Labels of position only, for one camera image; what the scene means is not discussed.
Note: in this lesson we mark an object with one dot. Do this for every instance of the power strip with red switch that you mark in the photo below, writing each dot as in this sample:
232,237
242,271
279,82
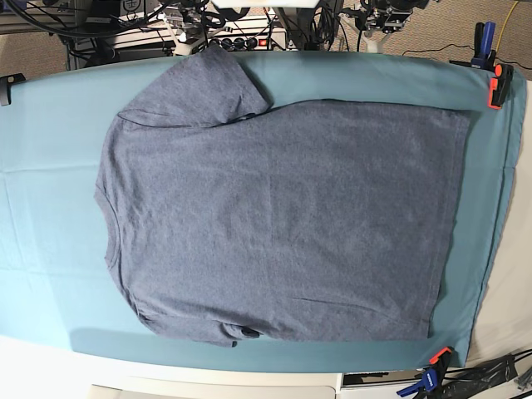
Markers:
267,42

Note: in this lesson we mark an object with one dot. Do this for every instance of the blue-grey heathered T-shirt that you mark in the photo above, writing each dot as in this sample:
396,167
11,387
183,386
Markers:
323,221

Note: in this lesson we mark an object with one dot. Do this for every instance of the blue clamp top right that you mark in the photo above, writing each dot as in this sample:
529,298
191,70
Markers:
484,55

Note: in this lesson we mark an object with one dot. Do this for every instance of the black clamp left edge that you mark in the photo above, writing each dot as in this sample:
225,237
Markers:
6,83

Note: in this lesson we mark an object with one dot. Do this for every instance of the teal table cloth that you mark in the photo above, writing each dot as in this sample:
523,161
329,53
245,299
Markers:
55,288

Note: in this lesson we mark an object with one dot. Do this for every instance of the black plastic bag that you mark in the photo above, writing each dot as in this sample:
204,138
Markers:
486,375

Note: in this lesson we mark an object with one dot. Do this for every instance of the blue orange clamp bottom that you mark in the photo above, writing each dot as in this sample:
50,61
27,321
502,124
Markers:
430,384

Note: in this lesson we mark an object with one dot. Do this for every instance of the orange black clamp top right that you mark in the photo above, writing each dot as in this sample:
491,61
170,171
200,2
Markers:
500,85

